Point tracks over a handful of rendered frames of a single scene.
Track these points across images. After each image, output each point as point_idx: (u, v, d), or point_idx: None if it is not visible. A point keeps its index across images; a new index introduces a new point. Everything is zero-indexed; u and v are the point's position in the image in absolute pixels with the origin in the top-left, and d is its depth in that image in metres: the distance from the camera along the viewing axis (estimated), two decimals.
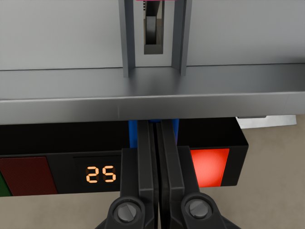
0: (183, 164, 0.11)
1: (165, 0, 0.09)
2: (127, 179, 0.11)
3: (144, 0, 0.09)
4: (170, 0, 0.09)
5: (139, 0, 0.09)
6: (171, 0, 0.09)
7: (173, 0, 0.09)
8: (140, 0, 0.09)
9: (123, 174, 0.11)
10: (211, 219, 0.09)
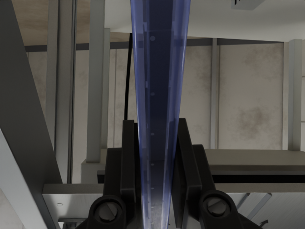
0: (198, 162, 0.11)
1: None
2: (110, 178, 0.11)
3: None
4: None
5: None
6: None
7: None
8: None
9: (107, 174, 0.11)
10: (228, 217, 0.09)
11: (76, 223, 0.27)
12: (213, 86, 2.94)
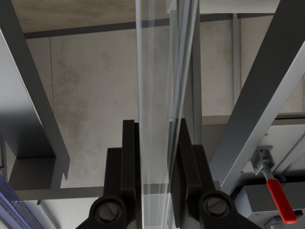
0: (198, 162, 0.11)
1: None
2: (111, 178, 0.11)
3: None
4: None
5: None
6: None
7: None
8: None
9: (107, 174, 0.11)
10: (228, 217, 0.09)
11: (264, 149, 0.40)
12: (235, 60, 3.02)
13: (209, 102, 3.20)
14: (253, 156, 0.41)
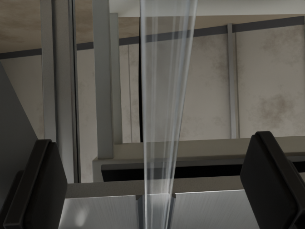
0: (292, 180, 0.11)
1: None
2: (9, 207, 0.10)
3: None
4: None
5: None
6: None
7: None
8: None
9: (7, 202, 0.10)
10: None
11: None
12: (231, 76, 2.82)
13: (204, 121, 2.97)
14: None
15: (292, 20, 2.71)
